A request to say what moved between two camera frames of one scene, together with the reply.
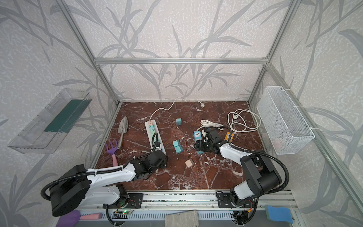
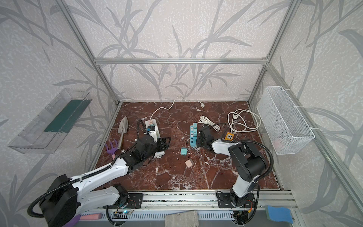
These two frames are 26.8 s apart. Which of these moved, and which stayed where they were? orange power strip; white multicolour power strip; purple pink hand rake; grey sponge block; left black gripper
Moved: left black gripper
Stayed: white multicolour power strip; grey sponge block; purple pink hand rake; orange power strip
